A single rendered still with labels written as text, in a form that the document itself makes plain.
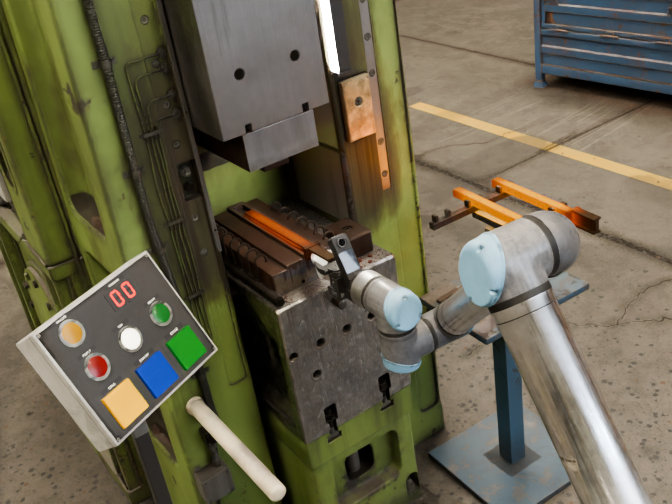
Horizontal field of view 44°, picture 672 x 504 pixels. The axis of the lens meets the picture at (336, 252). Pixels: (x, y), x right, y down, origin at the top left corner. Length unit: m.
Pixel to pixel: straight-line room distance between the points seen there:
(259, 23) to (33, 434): 2.13
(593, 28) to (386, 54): 3.50
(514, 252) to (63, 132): 1.35
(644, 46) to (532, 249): 4.16
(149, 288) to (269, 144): 0.45
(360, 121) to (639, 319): 1.70
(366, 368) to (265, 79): 0.88
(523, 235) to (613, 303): 2.23
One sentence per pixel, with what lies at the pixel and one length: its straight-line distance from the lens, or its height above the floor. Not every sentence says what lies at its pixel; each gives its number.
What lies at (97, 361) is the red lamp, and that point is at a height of 1.10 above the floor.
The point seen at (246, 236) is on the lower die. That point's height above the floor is 0.99.
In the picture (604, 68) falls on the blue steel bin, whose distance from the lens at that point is 5.77.
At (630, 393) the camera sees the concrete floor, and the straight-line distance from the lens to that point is 3.22.
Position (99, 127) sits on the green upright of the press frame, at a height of 1.45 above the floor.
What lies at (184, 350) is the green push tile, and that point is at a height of 1.01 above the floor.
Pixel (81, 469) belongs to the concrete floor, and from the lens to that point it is 3.31.
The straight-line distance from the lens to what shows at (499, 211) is 2.36.
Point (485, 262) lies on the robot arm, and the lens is 1.42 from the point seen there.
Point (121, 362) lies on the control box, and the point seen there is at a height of 1.07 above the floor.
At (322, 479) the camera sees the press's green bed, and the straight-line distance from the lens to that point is 2.50.
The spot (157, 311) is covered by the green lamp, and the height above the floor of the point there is 1.10.
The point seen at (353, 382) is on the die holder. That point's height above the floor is 0.59.
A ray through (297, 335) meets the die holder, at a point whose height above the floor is 0.82.
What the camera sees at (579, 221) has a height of 0.93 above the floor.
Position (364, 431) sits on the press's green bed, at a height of 0.40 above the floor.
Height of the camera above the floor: 2.04
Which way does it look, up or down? 29 degrees down
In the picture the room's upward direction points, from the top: 9 degrees counter-clockwise
